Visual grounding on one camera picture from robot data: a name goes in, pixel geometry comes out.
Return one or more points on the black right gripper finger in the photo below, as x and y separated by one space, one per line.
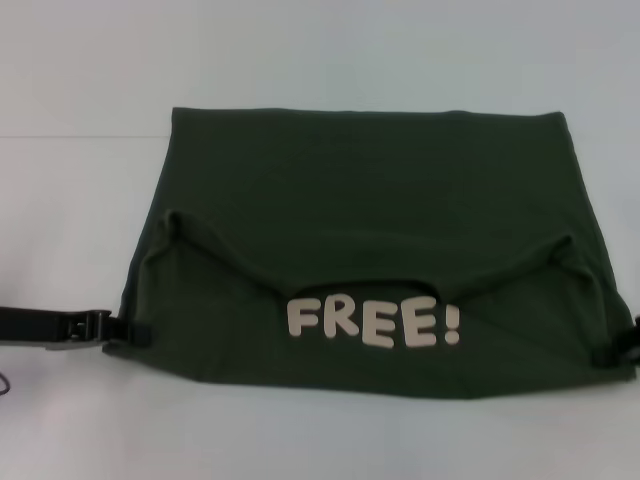
612 359
627 337

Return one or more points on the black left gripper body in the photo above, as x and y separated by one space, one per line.
35 325

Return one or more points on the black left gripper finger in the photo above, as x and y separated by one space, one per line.
135 335
75 346

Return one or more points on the dark green shirt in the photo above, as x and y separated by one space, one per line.
350 225

